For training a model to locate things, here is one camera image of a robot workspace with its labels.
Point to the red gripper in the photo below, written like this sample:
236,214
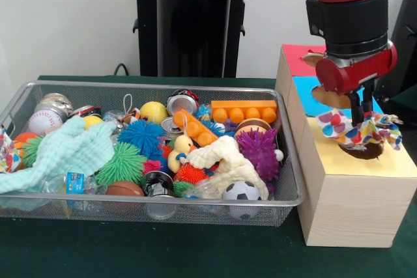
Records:
345,74

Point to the colourful patterned cloth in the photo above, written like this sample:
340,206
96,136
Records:
335,125

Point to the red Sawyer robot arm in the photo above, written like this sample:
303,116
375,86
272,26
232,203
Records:
348,14

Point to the wooden box with three holes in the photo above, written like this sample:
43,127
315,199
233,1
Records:
352,213

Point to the silver mesh bin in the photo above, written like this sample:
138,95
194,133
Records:
49,213

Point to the black upright panel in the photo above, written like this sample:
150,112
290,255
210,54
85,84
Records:
405,47

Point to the purple spiky toy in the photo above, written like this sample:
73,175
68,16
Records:
259,154

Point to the long orange toy brick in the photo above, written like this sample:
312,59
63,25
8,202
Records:
244,105

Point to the cream yellow cloth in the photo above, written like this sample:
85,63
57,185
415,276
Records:
228,157

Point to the small soccer ball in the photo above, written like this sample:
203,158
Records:
241,190

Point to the short orange toy brick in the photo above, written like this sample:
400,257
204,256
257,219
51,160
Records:
195,128

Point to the yellow ball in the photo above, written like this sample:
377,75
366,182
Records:
154,112

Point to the blue spiky ball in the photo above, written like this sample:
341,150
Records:
141,133

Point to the green spiky ball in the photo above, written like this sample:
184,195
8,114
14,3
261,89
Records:
120,164

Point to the mint green cloth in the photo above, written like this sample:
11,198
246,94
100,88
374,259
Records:
65,151

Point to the white baseball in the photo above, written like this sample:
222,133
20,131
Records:
44,121

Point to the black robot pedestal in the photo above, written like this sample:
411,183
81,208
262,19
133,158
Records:
189,30

